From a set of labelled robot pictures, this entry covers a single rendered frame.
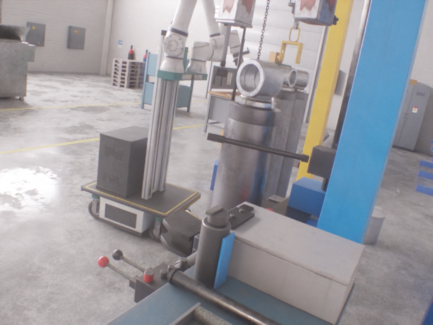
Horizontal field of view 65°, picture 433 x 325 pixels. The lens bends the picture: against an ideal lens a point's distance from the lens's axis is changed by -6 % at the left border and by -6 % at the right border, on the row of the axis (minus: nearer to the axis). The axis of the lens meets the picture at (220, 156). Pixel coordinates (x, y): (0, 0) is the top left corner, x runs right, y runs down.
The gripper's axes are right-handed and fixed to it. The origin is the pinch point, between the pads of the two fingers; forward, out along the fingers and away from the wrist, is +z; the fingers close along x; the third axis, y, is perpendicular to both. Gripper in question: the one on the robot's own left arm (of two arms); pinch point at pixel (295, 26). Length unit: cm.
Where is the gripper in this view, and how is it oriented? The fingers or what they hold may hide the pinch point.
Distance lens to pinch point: 284.0
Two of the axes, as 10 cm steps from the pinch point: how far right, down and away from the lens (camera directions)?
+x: 6.1, -1.1, 7.8
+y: 7.8, 2.9, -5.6
